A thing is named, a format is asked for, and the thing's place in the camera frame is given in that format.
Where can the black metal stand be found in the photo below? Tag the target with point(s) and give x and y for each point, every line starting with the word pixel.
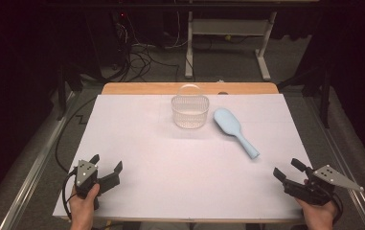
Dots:
pixel 62 96
pixel 324 102

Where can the aluminium floor rail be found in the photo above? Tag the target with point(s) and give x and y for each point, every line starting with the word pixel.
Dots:
pixel 38 166
pixel 336 147

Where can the white metal desk frame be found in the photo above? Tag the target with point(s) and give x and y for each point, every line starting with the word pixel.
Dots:
pixel 228 27

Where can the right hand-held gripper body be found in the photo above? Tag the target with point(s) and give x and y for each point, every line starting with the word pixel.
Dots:
pixel 317 190

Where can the person's left hand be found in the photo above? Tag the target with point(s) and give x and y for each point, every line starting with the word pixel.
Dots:
pixel 82 207

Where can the dark equipment box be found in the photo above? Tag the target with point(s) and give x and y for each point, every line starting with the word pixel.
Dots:
pixel 121 38

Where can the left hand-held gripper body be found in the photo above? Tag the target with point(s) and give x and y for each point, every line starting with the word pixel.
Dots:
pixel 86 174

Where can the person's right hand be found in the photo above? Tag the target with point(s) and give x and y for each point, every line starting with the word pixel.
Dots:
pixel 319 217

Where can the light blue rice paddle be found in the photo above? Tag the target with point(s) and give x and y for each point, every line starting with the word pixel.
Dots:
pixel 226 121

